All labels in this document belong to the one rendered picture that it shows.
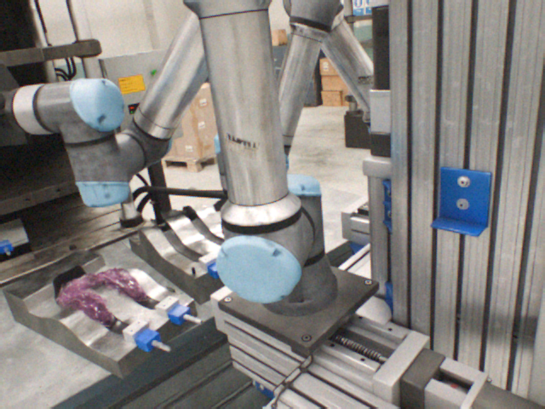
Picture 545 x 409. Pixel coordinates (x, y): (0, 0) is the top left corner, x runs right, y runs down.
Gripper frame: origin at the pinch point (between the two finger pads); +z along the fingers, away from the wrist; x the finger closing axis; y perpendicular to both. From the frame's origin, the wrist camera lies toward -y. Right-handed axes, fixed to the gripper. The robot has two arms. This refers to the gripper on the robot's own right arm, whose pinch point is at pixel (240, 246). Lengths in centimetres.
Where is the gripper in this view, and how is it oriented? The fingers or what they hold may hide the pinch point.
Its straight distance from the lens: 132.1
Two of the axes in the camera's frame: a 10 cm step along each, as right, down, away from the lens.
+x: 7.7, -3.2, 5.5
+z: 1.2, 9.2, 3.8
